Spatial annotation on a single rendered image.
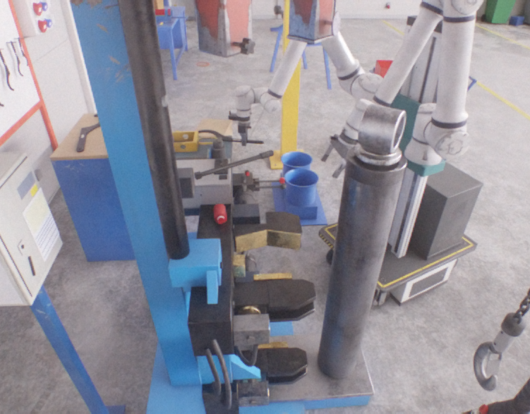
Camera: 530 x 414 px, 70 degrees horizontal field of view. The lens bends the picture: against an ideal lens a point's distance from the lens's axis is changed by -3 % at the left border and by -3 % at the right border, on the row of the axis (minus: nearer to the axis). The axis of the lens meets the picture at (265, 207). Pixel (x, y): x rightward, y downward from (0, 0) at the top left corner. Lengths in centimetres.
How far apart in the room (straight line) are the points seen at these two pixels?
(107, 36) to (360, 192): 95
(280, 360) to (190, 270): 72
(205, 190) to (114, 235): 144
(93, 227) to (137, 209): 168
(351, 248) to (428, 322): 141
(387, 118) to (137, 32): 80
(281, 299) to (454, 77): 113
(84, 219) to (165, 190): 189
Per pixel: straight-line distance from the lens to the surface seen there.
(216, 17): 104
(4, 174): 135
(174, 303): 179
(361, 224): 152
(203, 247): 146
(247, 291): 154
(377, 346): 269
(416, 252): 288
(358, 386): 234
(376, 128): 136
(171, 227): 134
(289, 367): 190
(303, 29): 134
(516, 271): 358
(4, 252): 133
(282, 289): 155
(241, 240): 180
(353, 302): 182
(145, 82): 110
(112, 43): 122
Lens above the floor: 216
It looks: 36 degrees down
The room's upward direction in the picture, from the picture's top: straight up
